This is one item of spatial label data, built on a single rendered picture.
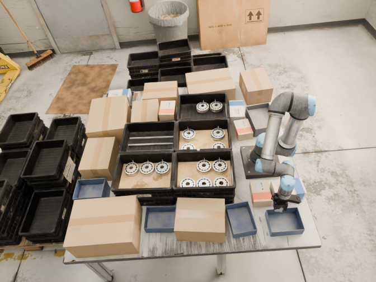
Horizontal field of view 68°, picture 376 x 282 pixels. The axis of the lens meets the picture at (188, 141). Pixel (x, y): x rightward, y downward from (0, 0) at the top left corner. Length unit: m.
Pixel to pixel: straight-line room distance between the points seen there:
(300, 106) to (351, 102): 2.33
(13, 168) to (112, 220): 1.58
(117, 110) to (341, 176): 2.22
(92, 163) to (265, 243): 1.29
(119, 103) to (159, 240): 1.19
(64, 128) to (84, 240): 1.68
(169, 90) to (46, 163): 1.30
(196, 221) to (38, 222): 1.55
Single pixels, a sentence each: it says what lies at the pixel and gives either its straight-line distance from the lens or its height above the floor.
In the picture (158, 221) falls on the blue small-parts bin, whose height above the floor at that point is 0.70.
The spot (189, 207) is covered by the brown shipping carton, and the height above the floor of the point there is 0.86.
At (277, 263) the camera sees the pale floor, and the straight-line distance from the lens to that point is 2.60.
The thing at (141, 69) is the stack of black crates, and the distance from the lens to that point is 3.62.
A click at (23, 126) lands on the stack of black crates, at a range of 3.34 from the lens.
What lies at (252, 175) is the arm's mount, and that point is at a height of 0.74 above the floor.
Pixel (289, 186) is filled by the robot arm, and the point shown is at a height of 1.10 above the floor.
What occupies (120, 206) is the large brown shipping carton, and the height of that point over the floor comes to 0.90.
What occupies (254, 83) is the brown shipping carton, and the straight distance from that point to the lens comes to 2.56.
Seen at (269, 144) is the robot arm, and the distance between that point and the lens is 1.66.
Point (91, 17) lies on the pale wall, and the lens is 4.83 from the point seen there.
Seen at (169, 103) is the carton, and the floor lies 0.92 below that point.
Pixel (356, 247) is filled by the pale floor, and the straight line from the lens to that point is 2.84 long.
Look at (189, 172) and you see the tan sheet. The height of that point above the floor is 0.83.
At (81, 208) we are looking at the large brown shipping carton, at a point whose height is 0.90.
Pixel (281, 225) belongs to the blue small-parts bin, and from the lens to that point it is 1.94.
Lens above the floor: 2.45
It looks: 50 degrees down
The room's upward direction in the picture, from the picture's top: 7 degrees counter-clockwise
